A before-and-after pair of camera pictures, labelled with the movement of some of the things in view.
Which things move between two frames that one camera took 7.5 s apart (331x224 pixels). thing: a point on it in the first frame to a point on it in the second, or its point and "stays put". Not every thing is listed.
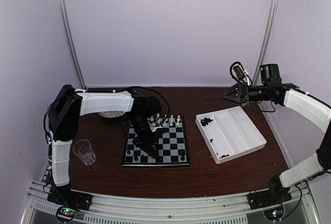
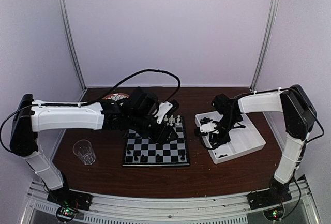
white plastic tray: x=229 y=133 stays put
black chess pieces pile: x=205 y=121 stays put
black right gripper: x=240 y=100 to x=216 y=138
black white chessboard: x=172 y=149 stays put
